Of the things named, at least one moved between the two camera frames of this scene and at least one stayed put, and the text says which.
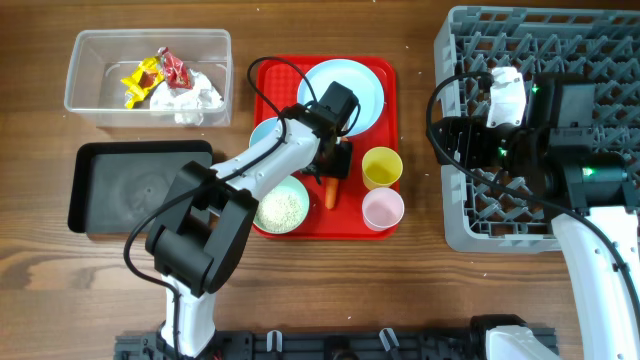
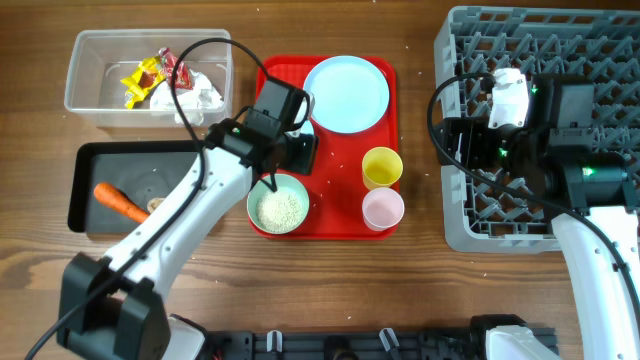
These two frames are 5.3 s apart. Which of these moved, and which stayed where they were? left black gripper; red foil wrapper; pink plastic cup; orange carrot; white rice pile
Moved: orange carrot; left black gripper
Stayed: pink plastic cup; red foil wrapper; white rice pile
